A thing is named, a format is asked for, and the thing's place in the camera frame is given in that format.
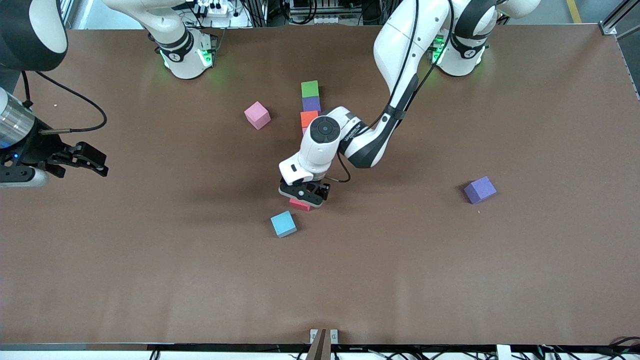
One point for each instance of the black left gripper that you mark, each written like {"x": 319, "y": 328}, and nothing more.
{"x": 321, "y": 190}

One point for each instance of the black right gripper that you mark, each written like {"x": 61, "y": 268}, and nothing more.
{"x": 35, "y": 148}

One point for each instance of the red foam cube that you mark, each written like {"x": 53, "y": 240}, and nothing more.
{"x": 298, "y": 205}

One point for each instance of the orange foam cube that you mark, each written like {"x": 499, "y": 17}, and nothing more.
{"x": 308, "y": 119}

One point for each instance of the purple foam cube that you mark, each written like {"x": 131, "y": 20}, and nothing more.
{"x": 479, "y": 189}
{"x": 311, "y": 104}

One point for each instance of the green foam cube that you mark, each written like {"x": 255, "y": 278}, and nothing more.
{"x": 310, "y": 89}

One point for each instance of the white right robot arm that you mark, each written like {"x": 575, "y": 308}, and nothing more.
{"x": 182, "y": 55}

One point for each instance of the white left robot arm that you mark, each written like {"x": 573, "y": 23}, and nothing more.
{"x": 320, "y": 145}

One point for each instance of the cyan foam cube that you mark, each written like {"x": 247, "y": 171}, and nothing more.
{"x": 283, "y": 223}

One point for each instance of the brown mounting pole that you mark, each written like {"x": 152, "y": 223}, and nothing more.
{"x": 317, "y": 347}

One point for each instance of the white table edge block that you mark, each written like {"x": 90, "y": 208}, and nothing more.
{"x": 504, "y": 352}

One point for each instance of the metal table edge bracket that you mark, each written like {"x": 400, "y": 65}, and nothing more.
{"x": 313, "y": 335}

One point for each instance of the aluminium frame profile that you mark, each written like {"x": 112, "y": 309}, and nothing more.
{"x": 617, "y": 20}

